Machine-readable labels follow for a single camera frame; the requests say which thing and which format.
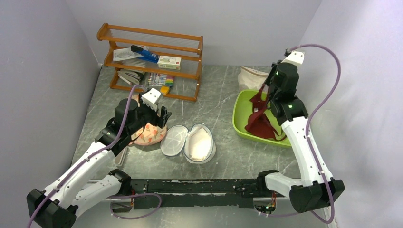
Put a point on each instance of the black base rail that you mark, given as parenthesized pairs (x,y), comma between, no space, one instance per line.
(150,193)

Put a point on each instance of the floral print bra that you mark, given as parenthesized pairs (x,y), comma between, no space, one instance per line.
(150,135)

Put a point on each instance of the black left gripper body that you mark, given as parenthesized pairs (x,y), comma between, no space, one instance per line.
(147,114)

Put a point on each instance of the white paper booklet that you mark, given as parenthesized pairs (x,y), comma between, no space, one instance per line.
(125,54)

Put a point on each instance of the white green small box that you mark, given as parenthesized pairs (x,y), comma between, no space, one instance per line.
(169,62)

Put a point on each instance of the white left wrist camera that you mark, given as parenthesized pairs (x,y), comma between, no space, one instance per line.
(151,98)

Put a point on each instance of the grey black stapler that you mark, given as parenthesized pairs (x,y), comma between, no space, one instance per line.
(135,77)

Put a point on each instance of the orange wooden shelf rack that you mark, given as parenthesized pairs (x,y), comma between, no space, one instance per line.
(187,47)

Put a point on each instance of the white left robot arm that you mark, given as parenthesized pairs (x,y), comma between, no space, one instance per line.
(61,203)

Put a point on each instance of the yellow small block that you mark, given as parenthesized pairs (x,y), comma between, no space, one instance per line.
(165,90)

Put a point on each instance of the white mesh laundry bag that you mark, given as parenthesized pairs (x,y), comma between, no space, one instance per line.
(196,144)

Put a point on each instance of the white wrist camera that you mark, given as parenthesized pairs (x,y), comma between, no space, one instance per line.
(151,98)
(294,57)

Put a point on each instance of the dark red bra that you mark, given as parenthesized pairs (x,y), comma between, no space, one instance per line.
(258,122)

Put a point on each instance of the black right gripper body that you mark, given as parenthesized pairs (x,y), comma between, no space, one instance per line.
(269,79)

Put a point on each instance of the white flat case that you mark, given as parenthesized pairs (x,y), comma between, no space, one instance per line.
(119,160)

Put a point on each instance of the beige drawstring pouch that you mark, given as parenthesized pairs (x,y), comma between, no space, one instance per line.
(249,78)

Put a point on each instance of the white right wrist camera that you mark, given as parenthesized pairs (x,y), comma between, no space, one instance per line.
(294,57)

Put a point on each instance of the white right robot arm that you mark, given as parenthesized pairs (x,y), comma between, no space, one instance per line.
(317,187)

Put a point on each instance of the coloured marker pack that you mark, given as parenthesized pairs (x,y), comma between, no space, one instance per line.
(160,80)

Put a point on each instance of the blue stapler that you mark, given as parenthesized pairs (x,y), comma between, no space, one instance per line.
(145,54)

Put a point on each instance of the lime green plastic basin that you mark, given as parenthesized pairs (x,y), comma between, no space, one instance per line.
(241,112)

